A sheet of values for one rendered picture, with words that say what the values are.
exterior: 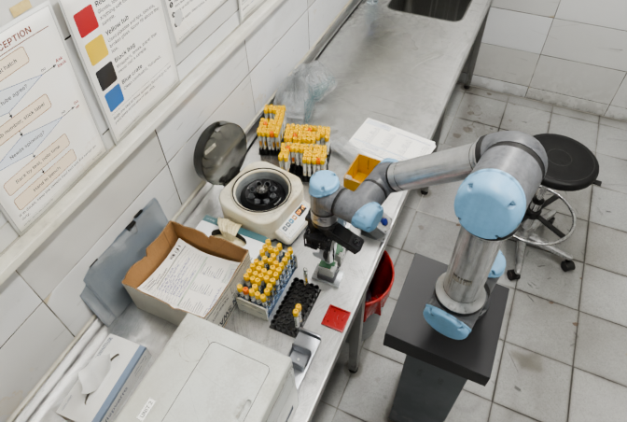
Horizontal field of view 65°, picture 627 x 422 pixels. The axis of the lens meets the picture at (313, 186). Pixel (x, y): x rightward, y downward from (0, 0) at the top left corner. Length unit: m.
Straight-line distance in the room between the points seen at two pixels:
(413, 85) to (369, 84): 0.20
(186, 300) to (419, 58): 1.57
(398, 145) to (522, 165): 1.05
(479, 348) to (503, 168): 0.66
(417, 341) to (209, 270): 0.64
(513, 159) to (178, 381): 0.80
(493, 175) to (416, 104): 1.30
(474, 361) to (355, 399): 1.00
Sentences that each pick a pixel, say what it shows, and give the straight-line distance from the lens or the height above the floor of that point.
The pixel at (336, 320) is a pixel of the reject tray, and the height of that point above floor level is 0.88.
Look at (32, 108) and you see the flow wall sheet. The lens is 1.17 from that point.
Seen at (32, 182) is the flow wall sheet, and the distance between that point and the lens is 1.23.
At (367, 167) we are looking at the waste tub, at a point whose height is 0.92.
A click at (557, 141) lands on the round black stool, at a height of 0.65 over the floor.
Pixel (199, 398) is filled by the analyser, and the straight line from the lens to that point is 1.12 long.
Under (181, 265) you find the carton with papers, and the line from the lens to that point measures 1.58.
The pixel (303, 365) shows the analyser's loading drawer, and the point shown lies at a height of 0.92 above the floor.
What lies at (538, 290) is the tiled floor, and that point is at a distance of 2.76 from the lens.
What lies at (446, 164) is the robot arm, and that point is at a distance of 1.11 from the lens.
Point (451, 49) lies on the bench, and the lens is 2.54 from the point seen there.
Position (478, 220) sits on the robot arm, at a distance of 0.92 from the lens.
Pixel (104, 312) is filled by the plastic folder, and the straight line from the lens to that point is 1.59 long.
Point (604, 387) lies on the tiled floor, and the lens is 2.63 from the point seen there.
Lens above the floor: 2.21
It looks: 48 degrees down
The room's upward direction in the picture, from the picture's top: 2 degrees counter-clockwise
